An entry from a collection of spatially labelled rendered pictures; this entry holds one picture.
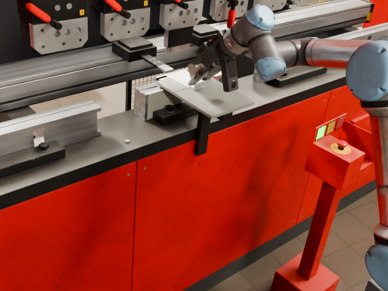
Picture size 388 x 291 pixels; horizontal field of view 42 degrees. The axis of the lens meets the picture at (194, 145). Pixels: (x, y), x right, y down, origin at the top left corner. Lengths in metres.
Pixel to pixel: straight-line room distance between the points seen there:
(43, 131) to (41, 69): 0.32
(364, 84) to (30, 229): 0.93
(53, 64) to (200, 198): 0.69
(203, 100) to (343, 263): 1.33
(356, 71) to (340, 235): 1.74
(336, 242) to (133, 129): 1.42
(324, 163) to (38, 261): 1.01
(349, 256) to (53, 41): 1.82
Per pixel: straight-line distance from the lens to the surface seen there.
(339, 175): 1.85
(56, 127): 1.48
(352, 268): 2.59
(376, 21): 3.71
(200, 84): 1.61
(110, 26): 1.43
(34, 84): 1.70
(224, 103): 1.54
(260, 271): 2.43
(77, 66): 1.76
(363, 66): 1.08
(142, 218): 1.70
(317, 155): 1.88
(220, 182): 1.89
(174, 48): 1.65
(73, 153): 1.49
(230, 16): 1.67
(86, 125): 1.53
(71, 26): 1.37
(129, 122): 1.65
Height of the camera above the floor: 1.70
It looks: 32 degrees down
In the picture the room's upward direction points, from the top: 6 degrees clockwise
